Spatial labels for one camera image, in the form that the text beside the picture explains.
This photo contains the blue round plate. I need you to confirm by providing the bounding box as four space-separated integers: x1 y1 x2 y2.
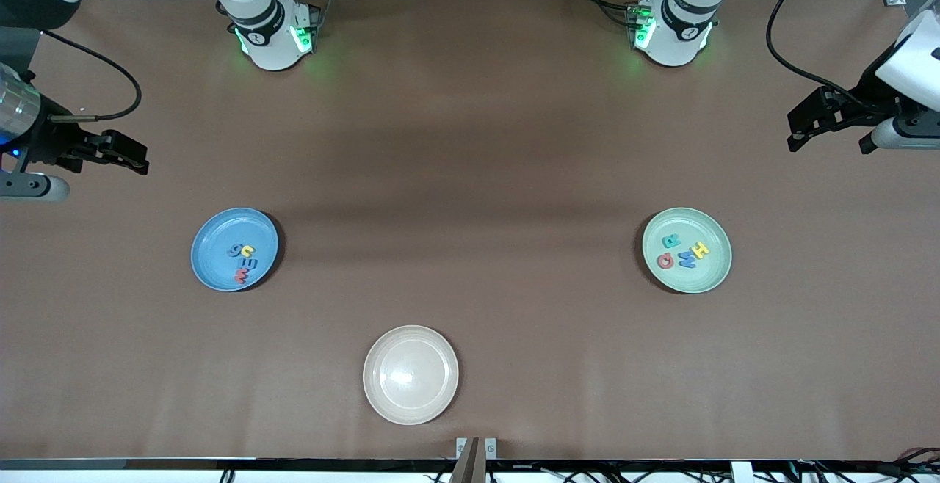
190 208 280 293

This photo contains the green round plate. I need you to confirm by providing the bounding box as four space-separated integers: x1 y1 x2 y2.
642 207 733 294

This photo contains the beige round plate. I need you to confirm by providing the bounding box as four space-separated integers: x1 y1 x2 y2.
362 325 460 426

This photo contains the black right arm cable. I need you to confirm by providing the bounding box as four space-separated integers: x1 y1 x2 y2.
43 30 142 123

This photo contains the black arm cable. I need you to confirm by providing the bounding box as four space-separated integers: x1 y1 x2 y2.
43 30 142 123
766 0 886 109

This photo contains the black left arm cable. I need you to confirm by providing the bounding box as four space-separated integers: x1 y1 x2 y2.
766 0 886 109

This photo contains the metal table edge bracket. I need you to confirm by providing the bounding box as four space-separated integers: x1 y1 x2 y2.
455 437 498 483

